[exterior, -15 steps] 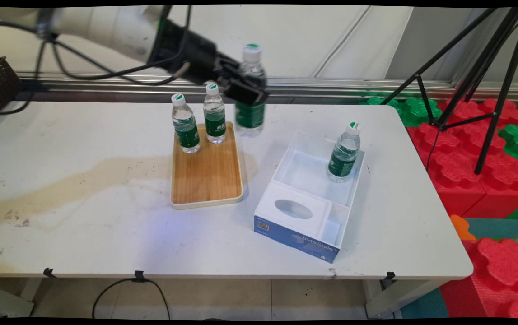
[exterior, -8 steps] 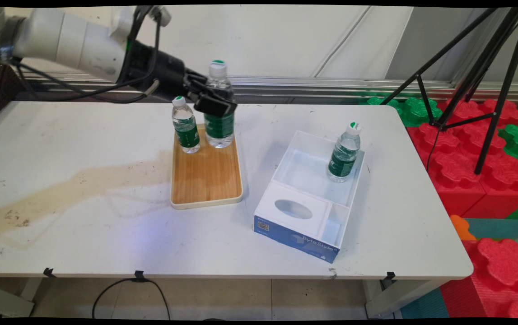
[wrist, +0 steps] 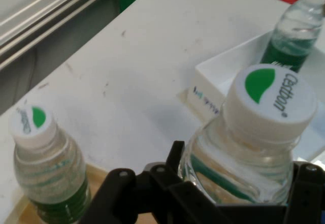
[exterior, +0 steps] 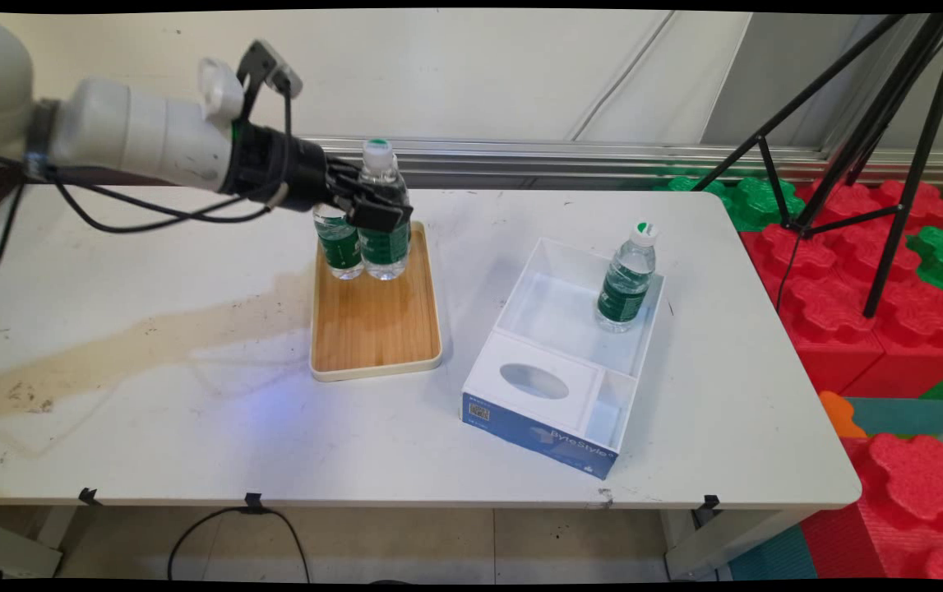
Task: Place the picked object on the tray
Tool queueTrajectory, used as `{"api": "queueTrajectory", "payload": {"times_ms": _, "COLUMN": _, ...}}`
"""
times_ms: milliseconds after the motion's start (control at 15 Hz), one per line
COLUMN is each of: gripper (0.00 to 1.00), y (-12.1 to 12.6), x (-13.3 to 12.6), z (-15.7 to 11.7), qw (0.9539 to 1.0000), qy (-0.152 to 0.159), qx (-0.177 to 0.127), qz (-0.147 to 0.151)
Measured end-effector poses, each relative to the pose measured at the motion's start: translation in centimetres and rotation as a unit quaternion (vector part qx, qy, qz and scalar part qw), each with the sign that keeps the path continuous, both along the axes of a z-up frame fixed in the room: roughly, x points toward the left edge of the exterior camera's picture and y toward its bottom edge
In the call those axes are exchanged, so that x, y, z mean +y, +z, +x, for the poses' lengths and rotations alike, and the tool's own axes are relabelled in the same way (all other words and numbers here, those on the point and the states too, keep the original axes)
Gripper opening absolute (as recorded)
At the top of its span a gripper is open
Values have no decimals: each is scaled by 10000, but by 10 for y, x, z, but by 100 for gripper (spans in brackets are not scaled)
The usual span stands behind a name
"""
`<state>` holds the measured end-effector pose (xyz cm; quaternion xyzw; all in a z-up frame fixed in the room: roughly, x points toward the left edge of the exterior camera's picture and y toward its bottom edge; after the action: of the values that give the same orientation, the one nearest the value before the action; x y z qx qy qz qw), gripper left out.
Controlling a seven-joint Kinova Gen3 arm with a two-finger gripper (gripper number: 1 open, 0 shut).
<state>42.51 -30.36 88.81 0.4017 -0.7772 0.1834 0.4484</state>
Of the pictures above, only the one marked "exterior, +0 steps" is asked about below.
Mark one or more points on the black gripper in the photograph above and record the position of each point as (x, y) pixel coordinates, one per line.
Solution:
(274, 168)

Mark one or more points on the green label water bottle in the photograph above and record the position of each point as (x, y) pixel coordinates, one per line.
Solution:
(338, 247)
(385, 251)
(626, 288)

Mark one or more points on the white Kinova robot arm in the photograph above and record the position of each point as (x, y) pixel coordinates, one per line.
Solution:
(134, 131)

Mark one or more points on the wooden tray with cream rim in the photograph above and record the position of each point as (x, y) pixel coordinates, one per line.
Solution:
(376, 321)

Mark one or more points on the white and blue organizer box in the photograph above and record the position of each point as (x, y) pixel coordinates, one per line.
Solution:
(487, 370)

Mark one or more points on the black tape clip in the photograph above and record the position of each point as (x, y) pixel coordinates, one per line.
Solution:
(90, 496)
(253, 502)
(708, 506)

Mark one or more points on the white table leg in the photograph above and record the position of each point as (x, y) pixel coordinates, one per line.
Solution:
(56, 526)
(718, 543)

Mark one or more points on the large red foam block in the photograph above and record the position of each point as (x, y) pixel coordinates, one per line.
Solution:
(841, 304)

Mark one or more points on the grey box under table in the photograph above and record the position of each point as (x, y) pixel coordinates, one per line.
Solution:
(6, 551)

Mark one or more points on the orange foam piece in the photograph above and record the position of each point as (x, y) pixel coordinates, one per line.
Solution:
(837, 415)

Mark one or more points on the black tripod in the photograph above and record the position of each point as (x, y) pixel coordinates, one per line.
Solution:
(882, 111)

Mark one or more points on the teal foam mat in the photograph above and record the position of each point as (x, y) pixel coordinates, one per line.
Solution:
(907, 415)

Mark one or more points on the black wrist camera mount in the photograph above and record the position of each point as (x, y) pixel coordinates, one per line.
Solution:
(270, 66)

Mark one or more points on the aluminium wall rail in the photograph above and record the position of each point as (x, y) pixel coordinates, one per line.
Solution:
(520, 156)

